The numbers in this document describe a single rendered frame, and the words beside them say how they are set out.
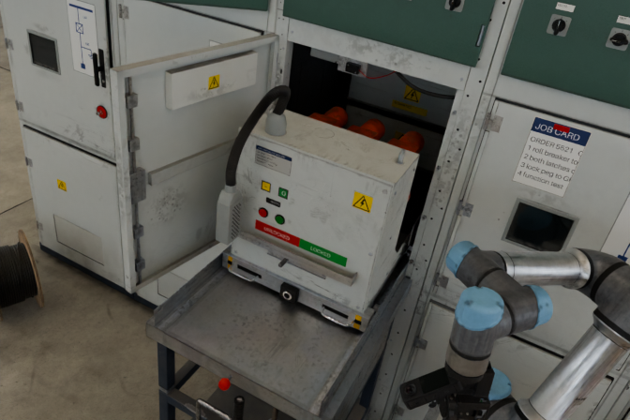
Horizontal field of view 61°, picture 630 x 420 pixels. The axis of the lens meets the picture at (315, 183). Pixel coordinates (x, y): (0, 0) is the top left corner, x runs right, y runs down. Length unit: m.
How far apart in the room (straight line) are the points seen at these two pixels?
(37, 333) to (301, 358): 1.64
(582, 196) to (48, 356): 2.32
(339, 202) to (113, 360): 1.59
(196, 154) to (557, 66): 1.08
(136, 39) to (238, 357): 1.25
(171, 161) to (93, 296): 1.51
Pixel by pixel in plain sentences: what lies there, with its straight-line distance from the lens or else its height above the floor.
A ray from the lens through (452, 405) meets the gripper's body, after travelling 1.10.
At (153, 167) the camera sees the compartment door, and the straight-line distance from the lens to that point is 1.67.
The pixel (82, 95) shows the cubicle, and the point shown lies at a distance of 2.55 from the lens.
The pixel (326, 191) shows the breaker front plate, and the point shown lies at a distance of 1.51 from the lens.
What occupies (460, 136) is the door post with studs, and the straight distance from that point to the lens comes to 1.69.
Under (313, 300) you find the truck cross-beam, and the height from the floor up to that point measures 0.90.
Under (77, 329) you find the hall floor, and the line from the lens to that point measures 2.94.
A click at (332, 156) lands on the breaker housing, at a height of 1.39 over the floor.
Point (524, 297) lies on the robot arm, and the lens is 1.05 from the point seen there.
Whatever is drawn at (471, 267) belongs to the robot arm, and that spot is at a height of 1.45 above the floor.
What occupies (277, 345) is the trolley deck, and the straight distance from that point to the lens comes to 1.67.
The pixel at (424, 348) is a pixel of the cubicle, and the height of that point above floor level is 0.58.
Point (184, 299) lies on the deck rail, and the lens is 1.78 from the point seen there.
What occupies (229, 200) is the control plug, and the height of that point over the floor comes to 1.21.
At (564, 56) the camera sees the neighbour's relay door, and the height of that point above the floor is 1.74.
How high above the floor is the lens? 2.09
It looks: 31 degrees down
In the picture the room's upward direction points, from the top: 9 degrees clockwise
